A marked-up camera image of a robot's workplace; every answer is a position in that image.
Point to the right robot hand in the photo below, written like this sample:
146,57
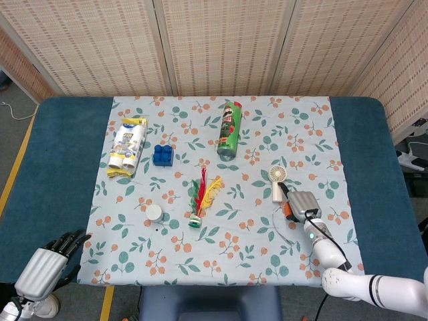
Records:
302,205

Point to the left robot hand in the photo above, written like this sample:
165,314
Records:
41,271

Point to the white handheld fan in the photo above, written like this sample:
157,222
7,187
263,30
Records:
277,194

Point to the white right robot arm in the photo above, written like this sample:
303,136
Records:
334,259

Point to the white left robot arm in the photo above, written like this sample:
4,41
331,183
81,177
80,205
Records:
11,309

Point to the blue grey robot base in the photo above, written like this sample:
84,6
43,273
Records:
210,304

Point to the floral leaf print tablecloth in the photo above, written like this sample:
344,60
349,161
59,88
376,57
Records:
234,240

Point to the green Pringles can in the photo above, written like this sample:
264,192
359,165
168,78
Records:
229,130

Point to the feather shuttlecock with green base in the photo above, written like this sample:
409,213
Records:
195,221

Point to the white power strip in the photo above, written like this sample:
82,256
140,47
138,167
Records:
409,160

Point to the small white round lid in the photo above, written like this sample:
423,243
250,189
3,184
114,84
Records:
154,214

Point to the blue toy building block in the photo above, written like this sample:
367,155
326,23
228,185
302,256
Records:
164,156

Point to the plastic-wrapped white roll pack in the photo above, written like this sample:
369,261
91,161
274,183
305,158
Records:
128,143

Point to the woven bamboo screen panel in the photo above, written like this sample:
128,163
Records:
23,73
401,73
337,43
90,43
224,43

